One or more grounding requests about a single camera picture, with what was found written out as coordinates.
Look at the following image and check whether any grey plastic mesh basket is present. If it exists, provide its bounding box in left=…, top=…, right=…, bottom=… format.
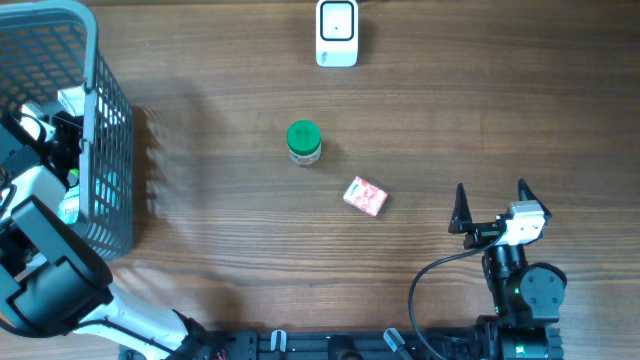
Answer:
left=1, top=1, right=134, bottom=261

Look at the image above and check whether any red pink candy box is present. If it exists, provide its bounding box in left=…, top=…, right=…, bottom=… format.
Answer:
left=343, top=176, right=388, bottom=217

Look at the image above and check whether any teal tissue pack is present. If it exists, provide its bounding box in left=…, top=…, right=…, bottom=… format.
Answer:
left=58, top=169, right=80, bottom=225

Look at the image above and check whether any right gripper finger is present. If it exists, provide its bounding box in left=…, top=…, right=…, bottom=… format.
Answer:
left=518, top=178, right=551, bottom=218
left=449, top=183, right=473, bottom=229

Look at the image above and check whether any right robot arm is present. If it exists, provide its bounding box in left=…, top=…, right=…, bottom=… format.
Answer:
left=449, top=179, right=568, bottom=360

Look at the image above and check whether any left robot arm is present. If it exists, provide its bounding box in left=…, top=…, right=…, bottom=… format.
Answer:
left=1, top=114, right=212, bottom=359

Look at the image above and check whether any white barcode scanner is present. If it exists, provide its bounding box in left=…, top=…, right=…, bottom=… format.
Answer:
left=315, top=0, right=359, bottom=68

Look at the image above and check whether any green lid jar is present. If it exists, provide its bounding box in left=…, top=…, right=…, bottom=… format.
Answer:
left=286, top=120, right=322, bottom=166

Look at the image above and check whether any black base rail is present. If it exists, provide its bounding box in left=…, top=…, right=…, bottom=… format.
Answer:
left=118, top=327, right=565, bottom=360

